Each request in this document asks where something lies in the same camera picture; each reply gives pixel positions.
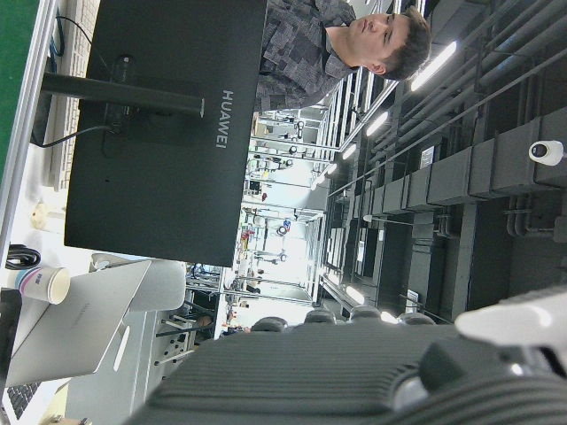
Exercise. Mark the black monitor stand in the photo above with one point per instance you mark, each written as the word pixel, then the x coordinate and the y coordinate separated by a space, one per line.
pixel 133 93

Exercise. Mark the black ceiling air duct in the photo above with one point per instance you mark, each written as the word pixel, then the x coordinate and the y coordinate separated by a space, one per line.
pixel 487 168

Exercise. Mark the dark ribbed right robot hand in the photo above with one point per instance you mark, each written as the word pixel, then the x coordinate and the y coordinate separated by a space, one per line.
pixel 310 376

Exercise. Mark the small cream plastic object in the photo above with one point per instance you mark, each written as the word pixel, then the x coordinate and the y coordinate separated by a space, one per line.
pixel 41 215

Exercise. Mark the black box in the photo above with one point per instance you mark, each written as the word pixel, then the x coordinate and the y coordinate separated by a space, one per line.
pixel 9 327

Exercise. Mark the white security camera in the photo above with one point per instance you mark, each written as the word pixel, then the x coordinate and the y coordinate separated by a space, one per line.
pixel 546 152

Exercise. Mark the white keyboard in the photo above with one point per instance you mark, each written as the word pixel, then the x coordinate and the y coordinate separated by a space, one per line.
pixel 66 146

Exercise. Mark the green board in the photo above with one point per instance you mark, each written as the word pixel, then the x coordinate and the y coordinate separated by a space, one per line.
pixel 13 66

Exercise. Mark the long ceiling light strip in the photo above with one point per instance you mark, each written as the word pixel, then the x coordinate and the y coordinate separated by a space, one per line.
pixel 434 66

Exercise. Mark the silver laptop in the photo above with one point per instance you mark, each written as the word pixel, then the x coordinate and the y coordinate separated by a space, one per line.
pixel 80 323

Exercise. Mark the white paper cup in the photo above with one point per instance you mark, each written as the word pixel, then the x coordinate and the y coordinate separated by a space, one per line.
pixel 42 285

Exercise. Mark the black Huawei monitor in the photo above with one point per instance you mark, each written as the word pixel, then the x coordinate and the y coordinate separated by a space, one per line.
pixel 177 186

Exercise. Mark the aluminium frame rail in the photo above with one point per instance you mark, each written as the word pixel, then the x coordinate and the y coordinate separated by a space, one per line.
pixel 26 88

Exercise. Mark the man in patterned grey shirt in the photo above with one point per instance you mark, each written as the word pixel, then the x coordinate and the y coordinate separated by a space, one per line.
pixel 301 48

